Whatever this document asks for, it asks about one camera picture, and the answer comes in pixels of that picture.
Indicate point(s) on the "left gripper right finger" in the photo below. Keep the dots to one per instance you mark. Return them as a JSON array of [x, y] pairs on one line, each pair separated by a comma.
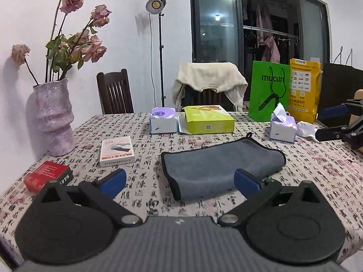
[[258, 193]]

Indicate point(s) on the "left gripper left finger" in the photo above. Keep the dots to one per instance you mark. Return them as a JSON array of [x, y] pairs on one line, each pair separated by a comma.
[[100, 195]]

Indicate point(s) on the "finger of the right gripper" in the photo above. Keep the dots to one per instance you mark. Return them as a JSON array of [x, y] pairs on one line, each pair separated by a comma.
[[351, 135], [350, 107]]

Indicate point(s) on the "grey towel black trim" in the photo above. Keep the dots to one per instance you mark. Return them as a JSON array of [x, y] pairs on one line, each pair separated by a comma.
[[203, 173]]

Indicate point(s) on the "white product box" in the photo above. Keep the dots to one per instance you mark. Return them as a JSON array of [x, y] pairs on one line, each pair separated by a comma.
[[116, 151]]

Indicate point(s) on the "calligraphy print tablecloth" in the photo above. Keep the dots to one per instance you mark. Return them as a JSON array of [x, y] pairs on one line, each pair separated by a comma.
[[332, 166]]

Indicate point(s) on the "crumpled white tissue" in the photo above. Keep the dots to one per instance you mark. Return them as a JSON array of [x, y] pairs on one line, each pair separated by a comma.
[[306, 130]]

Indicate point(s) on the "yellow package bag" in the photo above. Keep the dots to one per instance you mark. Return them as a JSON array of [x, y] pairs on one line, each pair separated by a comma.
[[305, 89]]

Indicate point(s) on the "red small box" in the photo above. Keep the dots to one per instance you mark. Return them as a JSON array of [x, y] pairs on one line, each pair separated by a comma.
[[46, 172]]

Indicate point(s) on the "open purple tissue pack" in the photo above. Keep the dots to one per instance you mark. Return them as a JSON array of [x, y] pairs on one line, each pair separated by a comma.
[[282, 125]]

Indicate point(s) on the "green paper bag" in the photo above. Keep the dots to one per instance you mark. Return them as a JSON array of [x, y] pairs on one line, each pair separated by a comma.
[[270, 86]]

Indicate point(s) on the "lime green box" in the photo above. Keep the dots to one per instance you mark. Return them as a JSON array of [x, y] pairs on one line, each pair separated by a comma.
[[211, 119]]

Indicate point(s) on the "pink textured vase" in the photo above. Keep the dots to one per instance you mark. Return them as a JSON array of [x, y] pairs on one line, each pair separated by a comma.
[[54, 115]]

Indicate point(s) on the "dark wooden chair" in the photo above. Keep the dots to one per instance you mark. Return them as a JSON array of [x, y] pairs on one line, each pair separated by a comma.
[[114, 92]]

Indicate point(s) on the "chair with cream cloth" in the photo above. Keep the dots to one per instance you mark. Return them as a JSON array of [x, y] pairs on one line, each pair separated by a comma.
[[206, 97]]

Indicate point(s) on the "cream cloth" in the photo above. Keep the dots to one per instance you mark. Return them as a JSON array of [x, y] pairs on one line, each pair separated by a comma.
[[219, 77]]

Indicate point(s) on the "dried pink roses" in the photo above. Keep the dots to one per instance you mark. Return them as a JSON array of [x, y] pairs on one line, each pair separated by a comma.
[[64, 52]]

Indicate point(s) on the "studio light on stand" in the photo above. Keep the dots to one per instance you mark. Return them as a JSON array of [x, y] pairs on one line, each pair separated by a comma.
[[156, 7]]

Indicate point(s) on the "dark window frame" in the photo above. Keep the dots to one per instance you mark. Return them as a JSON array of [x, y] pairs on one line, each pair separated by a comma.
[[236, 30]]

